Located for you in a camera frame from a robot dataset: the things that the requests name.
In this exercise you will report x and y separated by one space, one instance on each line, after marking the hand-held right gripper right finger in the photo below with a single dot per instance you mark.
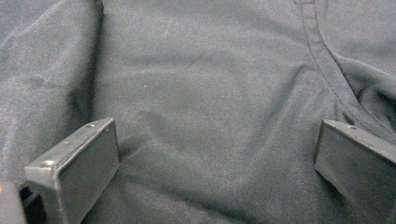
358 168

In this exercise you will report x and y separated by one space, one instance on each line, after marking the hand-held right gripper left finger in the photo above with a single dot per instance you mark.
84 168

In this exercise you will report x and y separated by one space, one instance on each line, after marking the black sleeveless shirt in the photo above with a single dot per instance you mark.
211 81

